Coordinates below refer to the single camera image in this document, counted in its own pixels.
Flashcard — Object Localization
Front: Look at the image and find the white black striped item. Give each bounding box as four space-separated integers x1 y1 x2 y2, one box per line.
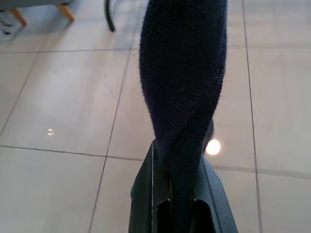
0 12 23 42

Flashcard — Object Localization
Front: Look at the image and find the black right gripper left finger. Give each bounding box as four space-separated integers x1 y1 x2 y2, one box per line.
130 143 171 233

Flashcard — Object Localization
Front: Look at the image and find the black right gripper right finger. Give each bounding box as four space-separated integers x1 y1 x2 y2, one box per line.
193 159 239 233

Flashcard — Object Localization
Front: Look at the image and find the black metal clothes rack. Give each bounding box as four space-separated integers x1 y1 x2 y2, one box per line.
104 0 117 33

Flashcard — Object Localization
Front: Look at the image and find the navy garment with white print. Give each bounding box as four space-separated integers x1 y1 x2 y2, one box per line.
137 0 230 233

